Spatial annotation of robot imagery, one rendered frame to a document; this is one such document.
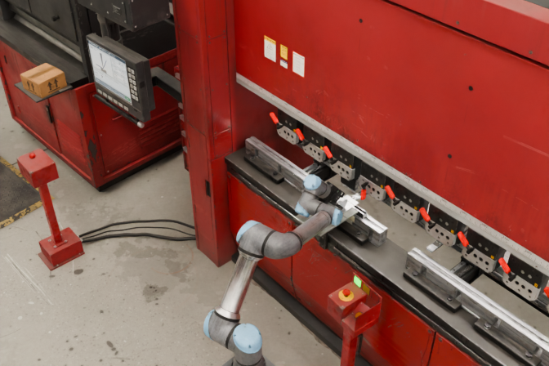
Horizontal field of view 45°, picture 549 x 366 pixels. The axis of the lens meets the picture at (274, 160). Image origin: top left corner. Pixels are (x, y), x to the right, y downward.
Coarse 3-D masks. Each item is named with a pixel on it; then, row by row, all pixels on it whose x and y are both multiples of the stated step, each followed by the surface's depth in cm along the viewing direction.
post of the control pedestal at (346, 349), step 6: (348, 336) 326; (342, 342) 334; (348, 342) 329; (354, 342) 330; (342, 348) 336; (348, 348) 331; (354, 348) 334; (342, 354) 339; (348, 354) 334; (354, 354) 337; (342, 360) 341; (348, 360) 337; (354, 360) 341
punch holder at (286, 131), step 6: (282, 114) 345; (288, 114) 341; (282, 120) 347; (288, 120) 342; (294, 120) 338; (288, 126) 344; (294, 126) 340; (300, 126) 341; (282, 132) 351; (288, 132) 346; (294, 132) 343; (288, 138) 348; (294, 138) 344; (294, 144) 347
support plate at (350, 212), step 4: (328, 204) 336; (352, 208) 334; (344, 212) 331; (348, 212) 331; (352, 212) 331; (356, 212) 332; (296, 216) 329; (300, 216) 329; (304, 216) 329; (348, 216) 329; (300, 220) 327; (304, 220) 327; (344, 220) 327; (324, 228) 322; (328, 228) 322; (332, 228) 322; (320, 232) 320; (324, 232) 320; (320, 236) 319
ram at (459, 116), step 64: (256, 0) 323; (320, 0) 287; (384, 0) 260; (256, 64) 345; (320, 64) 305; (384, 64) 273; (448, 64) 247; (512, 64) 226; (384, 128) 289; (448, 128) 260; (512, 128) 237; (448, 192) 275; (512, 192) 248
